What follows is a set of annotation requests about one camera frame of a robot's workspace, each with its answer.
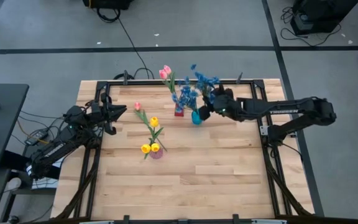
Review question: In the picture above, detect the black power adapter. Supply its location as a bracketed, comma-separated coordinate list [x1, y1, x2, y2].
[25, 129, 49, 146]

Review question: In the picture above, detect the dark grey side table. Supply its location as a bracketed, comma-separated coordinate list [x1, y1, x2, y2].
[0, 83, 30, 174]

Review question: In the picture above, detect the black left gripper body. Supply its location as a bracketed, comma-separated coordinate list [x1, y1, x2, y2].
[88, 92, 117, 135]

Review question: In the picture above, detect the white round object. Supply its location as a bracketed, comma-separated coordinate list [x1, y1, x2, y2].
[4, 177, 22, 192]

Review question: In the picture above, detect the black beam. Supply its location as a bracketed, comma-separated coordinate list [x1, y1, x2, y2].
[0, 150, 32, 172]

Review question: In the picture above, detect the teal glass vase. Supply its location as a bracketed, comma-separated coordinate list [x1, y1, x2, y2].
[191, 110, 203, 126]

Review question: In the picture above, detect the black cable tangle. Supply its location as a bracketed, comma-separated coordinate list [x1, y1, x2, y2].
[280, 6, 343, 47]

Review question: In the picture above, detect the black floor cable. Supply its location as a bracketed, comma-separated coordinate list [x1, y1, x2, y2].
[96, 6, 155, 80]

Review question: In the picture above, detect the yellow cable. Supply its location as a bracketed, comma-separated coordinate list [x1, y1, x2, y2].
[17, 119, 51, 146]

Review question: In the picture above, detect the black equipment box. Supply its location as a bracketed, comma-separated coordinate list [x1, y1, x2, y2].
[82, 0, 135, 10]

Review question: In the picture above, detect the black aluminium table frame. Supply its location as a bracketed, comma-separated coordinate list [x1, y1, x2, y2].
[53, 71, 324, 224]

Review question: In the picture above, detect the black equipment cabinet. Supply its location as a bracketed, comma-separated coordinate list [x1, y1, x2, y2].
[290, 0, 358, 35]

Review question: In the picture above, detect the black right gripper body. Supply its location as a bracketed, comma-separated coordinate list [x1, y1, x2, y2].
[209, 85, 234, 121]

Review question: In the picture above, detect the white paper sheet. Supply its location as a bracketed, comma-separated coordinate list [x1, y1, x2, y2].
[31, 157, 67, 190]

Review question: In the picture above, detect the purple glass vase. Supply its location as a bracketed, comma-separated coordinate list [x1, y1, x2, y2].
[150, 149, 164, 161]

